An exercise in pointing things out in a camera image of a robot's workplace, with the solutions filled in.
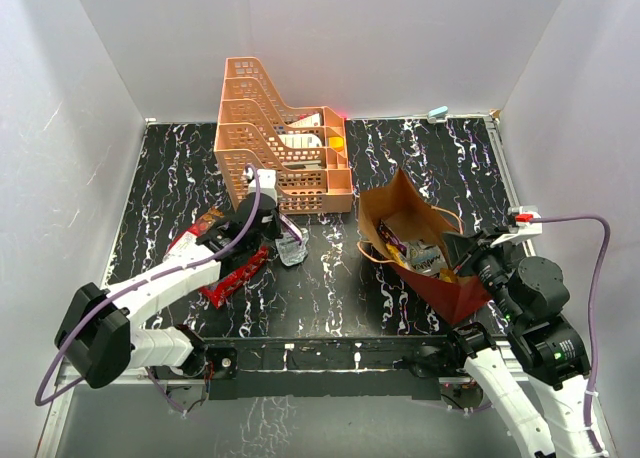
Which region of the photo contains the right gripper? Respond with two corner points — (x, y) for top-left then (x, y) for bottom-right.
(440, 225), (523, 324)

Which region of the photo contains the silver foil snack packet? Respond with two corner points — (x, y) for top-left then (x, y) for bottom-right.
(275, 228), (309, 267)

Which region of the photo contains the red brown paper bag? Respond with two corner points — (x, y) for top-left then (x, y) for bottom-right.
(358, 170), (490, 325)

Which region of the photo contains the yellow snack packet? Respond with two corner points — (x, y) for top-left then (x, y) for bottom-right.
(386, 243), (411, 269)

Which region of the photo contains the red candy bag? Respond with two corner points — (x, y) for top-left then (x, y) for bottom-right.
(163, 207), (269, 309)

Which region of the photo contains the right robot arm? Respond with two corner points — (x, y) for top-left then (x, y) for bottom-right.
(443, 225), (608, 457)

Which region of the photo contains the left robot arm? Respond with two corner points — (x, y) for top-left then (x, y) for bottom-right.
(55, 193), (280, 389)

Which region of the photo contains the peach plastic file organizer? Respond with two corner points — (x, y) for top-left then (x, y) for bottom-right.
(214, 57), (353, 214)

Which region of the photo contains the orange yellow round object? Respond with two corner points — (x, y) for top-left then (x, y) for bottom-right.
(327, 136), (345, 152)

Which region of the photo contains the white box in organizer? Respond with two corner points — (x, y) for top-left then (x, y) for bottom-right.
(290, 112), (323, 128)

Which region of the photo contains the light blue eraser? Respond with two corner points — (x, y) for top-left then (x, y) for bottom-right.
(427, 106), (449, 124)

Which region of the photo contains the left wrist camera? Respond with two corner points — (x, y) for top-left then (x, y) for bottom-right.
(244, 166), (278, 201)

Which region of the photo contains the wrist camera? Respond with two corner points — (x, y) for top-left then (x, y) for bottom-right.
(490, 205), (542, 248)
(244, 166), (278, 201)

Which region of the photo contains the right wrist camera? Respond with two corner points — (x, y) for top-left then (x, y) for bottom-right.
(490, 205), (542, 248)

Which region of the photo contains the aluminium front rail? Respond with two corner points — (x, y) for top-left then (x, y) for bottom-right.
(54, 338), (566, 387)

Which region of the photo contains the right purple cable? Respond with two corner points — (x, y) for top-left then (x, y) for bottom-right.
(532, 213), (612, 458)

